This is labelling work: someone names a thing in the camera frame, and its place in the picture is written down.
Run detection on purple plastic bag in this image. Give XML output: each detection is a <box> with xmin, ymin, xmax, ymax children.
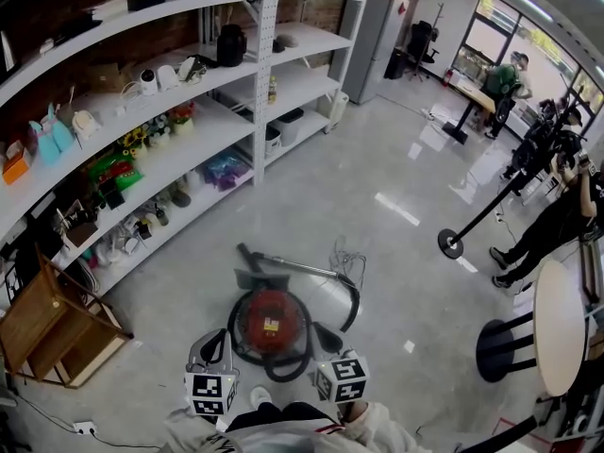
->
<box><xmin>202</xmin><ymin>151</ymin><xmax>251</xmax><ymax>192</ymax></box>

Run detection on silver refrigerator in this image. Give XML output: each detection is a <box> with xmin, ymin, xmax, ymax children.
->
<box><xmin>342</xmin><ymin>0</ymin><xmax>411</xmax><ymax>107</ymax></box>

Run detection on person's white hooded top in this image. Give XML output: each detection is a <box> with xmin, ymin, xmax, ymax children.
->
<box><xmin>207</xmin><ymin>417</ymin><xmax>350</xmax><ymax>453</ymax></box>

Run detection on person's legs black trousers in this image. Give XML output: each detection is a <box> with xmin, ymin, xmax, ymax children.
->
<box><xmin>226</xmin><ymin>401</ymin><xmax>336</xmax><ymax>433</ymax></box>

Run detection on sunflower pot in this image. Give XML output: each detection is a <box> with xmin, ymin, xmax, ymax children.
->
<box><xmin>117</xmin><ymin>127</ymin><xmax>150</xmax><ymax>159</ymax></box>

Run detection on person's left forearm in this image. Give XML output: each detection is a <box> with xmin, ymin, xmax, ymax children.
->
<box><xmin>162</xmin><ymin>406</ymin><xmax>227</xmax><ymax>453</ymax></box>

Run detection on grey cable bundle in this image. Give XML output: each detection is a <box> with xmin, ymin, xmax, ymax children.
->
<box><xmin>327</xmin><ymin>236</ymin><xmax>368</xmax><ymax>292</ymax></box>

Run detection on wooden step cabinet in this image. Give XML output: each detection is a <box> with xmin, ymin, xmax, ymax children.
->
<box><xmin>0</xmin><ymin>243</ymin><xmax>136</xmax><ymax>390</ymax></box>

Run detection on white security camera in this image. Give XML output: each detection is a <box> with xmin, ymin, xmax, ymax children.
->
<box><xmin>139</xmin><ymin>68</ymin><xmax>159</xmax><ymax>97</ymax></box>

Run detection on metal vacuum wand with nozzle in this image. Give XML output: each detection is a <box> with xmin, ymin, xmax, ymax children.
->
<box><xmin>235</xmin><ymin>242</ymin><xmax>350</xmax><ymax>282</ymax></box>

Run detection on black jar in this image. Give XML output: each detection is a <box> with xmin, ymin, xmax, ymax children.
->
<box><xmin>215</xmin><ymin>24</ymin><xmax>247</xmax><ymax>69</ymax></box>

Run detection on black office chair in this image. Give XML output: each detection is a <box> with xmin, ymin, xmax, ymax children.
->
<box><xmin>406</xmin><ymin>20</ymin><xmax>440</xmax><ymax>82</ymax></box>

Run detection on black swivel chair base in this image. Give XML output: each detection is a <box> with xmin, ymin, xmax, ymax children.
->
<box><xmin>535</xmin><ymin>394</ymin><xmax>567</xmax><ymax>428</ymax></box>

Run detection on black white patterned card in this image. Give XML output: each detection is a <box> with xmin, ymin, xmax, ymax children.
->
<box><xmin>4</xmin><ymin>271</ymin><xmax>25</xmax><ymax>304</ymax></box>

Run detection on black framed window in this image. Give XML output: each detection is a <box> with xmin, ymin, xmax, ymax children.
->
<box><xmin>457</xmin><ymin>0</ymin><xmax>604</xmax><ymax>112</ymax></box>

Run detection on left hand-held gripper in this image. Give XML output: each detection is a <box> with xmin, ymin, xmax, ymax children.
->
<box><xmin>183</xmin><ymin>327</ymin><xmax>239</xmax><ymax>417</ymax></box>

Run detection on person's right forearm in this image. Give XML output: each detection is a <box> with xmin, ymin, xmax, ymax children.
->
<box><xmin>337</xmin><ymin>399</ymin><xmax>421</xmax><ymax>453</ymax></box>

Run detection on black power cable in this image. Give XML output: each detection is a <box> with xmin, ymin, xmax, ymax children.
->
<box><xmin>92</xmin><ymin>429</ymin><xmax>164</xmax><ymax>450</ymax></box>

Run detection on person's left white shoe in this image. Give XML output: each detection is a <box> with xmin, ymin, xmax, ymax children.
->
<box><xmin>249</xmin><ymin>385</ymin><xmax>274</xmax><ymax>409</ymax></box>

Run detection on white air purifier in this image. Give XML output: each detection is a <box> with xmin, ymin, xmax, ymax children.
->
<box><xmin>323</xmin><ymin>91</ymin><xmax>350</xmax><ymax>134</ymax></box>

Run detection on cardboard box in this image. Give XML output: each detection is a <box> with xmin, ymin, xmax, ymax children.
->
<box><xmin>87</xmin><ymin>63</ymin><xmax>133</xmax><ymax>94</ymax></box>

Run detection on small white appliance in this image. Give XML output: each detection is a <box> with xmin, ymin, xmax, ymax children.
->
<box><xmin>157</xmin><ymin>64</ymin><xmax>180</xmax><ymax>92</ymax></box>

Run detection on green snack packet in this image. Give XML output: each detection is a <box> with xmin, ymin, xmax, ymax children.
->
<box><xmin>88</xmin><ymin>156</ymin><xmax>145</xmax><ymax>193</ymax></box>

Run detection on blue spray bottle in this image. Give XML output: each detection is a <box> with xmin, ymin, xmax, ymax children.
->
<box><xmin>27</xmin><ymin>120</ymin><xmax>52</xmax><ymax>168</ymax></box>
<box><xmin>46</xmin><ymin>103</ymin><xmax>76</xmax><ymax>153</ymax></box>

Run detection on round beige table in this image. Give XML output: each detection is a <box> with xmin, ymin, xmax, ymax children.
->
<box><xmin>475</xmin><ymin>260</ymin><xmax>589</xmax><ymax>398</ymax></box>

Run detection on wide white metal shelf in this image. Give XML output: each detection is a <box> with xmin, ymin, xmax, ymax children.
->
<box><xmin>0</xmin><ymin>0</ymin><xmax>279</xmax><ymax>296</ymax></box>

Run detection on small white backpack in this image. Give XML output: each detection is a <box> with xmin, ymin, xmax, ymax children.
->
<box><xmin>71</xmin><ymin>109</ymin><xmax>103</xmax><ymax>142</ymax></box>

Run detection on narrow white metal shelf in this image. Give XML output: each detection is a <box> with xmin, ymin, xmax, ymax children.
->
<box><xmin>202</xmin><ymin>0</ymin><xmax>377</xmax><ymax>188</ymax></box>

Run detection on black waste bin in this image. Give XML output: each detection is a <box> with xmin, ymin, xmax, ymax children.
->
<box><xmin>384</xmin><ymin>47</ymin><xmax>411</xmax><ymax>82</ymax></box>

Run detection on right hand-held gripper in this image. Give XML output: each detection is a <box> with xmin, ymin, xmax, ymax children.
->
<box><xmin>310</xmin><ymin>321</ymin><xmax>372</xmax><ymax>405</ymax></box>

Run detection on red flowers pot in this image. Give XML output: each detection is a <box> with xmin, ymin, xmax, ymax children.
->
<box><xmin>167</xmin><ymin>101</ymin><xmax>197</xmax><ymax>137</ymax></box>

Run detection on orange tissue box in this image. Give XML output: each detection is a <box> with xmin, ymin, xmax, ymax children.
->
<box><xmin>2</xmin><ymin>151</ymin><xmax>33</xmax><ymax>186</ymax></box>

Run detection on small white bin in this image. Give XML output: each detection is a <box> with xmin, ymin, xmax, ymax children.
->
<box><xmin>263</xmin><ymin>125</ymin><xmax>283</xmax><ymax>159</ymax></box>

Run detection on wooden coat stand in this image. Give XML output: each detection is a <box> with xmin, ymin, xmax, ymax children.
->
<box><xmin>432</xmin><ymin>2</ymin><xmax>447</xmax><ymax>49</ymax></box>

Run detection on large white bin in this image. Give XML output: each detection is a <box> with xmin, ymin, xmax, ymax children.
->
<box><xmin>271</xmin><ymin>108</ymin><xmax>306</xmax><ymax>147</ymax></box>

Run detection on pale flowers pot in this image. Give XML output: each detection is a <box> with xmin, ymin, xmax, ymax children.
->
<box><xmin>146</xmin><ymin>113</ymin><xmax>172</xmax><ymax>148</ymax></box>

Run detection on red canister vacuum cleaner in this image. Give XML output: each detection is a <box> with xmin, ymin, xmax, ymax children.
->
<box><xmin>226</xmin><ymin>274</ymin><xmax>362</xmax><ymax>384</ymax></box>

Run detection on black coat rack stand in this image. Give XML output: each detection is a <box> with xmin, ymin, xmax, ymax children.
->
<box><xmin>437</xmin><ymin>85</ymin><xmax>591</xmax><ymax>259</ymax></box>

